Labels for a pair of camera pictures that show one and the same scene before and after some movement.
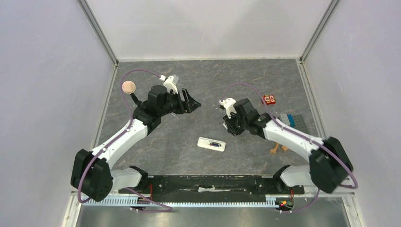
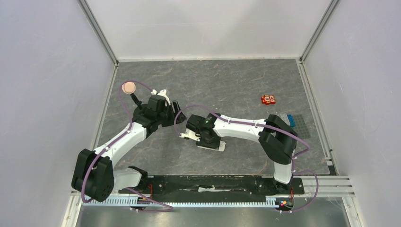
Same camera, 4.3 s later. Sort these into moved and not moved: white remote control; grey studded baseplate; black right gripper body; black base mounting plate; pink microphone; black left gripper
Moved: black right gripper body; black left gripper
Not moved: grey studded baseplate; white remote control; pink microphone; black base mounting plate
